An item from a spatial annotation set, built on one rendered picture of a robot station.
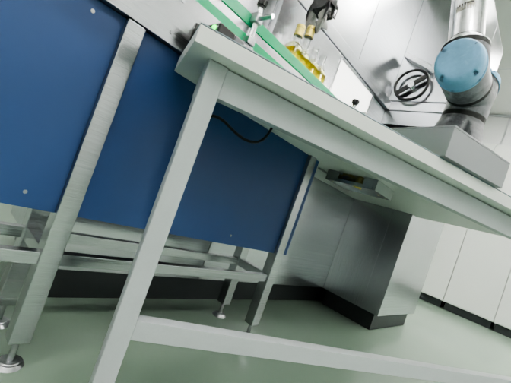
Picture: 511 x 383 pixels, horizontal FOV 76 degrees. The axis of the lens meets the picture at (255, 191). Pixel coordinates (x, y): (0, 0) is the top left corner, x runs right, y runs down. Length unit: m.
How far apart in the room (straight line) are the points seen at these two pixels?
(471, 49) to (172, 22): 0.72
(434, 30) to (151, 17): 2.03
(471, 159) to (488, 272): 3.79
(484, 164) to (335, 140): 0.44
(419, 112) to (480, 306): 2.98
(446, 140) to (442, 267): 3.94
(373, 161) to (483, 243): 3.99
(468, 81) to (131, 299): 0.92
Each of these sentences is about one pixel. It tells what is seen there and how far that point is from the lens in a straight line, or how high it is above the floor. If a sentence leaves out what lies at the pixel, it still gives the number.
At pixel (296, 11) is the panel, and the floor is 1.28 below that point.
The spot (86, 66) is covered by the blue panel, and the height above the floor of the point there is 0.63.
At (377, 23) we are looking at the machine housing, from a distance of 2.19.
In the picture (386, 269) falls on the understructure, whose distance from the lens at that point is 2.09.
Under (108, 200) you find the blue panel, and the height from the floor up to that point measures 0.38.
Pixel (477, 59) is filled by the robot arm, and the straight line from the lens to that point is 1.01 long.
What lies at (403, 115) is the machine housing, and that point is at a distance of 2.31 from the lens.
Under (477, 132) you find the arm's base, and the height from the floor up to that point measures 0.87.
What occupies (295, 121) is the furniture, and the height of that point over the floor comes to 0.68.
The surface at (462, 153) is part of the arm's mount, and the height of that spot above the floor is 0.78.
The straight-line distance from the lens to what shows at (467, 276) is 4.77.
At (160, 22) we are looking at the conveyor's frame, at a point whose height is 0.78.
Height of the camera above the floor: 0.49
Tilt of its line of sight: 1 degrees up
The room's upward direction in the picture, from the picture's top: 20 degrees clockwise
